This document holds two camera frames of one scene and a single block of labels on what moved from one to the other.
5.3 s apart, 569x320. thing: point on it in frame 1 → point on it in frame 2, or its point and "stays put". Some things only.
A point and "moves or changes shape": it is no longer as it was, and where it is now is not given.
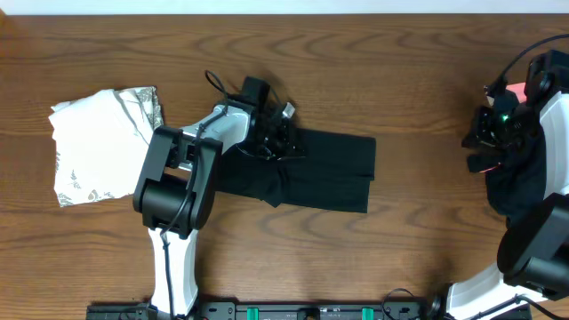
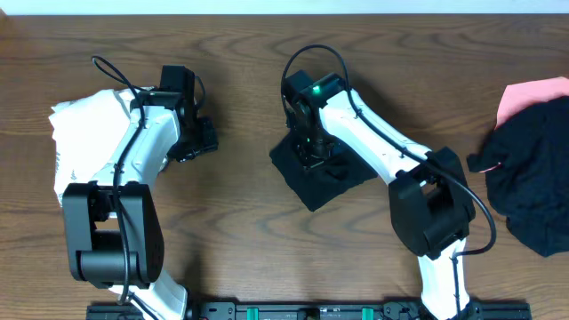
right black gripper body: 507,130 → 315,150
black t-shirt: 334,173 moves or changes shape
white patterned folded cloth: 101,143 stays put
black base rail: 289,310 stays put
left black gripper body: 274,143 → 201,139
